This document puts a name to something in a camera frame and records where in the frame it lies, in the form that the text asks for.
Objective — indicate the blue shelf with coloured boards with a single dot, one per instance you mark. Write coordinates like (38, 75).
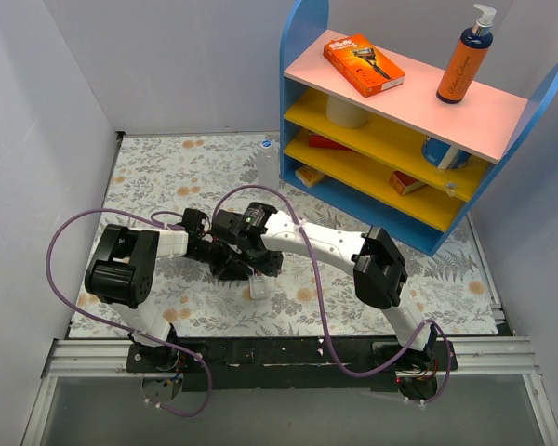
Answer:
(489, 124)

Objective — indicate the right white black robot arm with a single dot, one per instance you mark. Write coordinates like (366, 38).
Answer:
(262, 234)

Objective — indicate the white orange small box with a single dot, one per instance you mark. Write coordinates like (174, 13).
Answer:
(309, 176)

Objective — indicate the orange razor box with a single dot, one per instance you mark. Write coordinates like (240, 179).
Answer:
(365, 67)

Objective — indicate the clear plastic water bottle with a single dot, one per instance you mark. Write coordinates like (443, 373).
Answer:
(268, 165)

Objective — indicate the white paper roll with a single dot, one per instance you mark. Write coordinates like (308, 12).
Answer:
(345, 114)

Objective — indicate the aluminium frame rail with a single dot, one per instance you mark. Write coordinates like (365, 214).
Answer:
(495, 397)

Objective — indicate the orange pump lotion bottle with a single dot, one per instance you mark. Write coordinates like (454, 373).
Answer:
(467, 57)

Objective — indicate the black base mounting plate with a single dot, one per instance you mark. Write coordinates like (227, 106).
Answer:
(234, 363)

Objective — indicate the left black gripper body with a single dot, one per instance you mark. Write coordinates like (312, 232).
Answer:
(226, 266)

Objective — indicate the white remote control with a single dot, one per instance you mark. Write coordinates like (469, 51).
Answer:
(258, 287)

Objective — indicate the red flat box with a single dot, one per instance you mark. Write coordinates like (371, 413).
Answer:
(318, 141)

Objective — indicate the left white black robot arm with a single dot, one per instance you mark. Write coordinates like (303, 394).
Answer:
(120, 273)

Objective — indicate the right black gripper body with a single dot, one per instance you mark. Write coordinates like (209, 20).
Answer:
(264, 262)

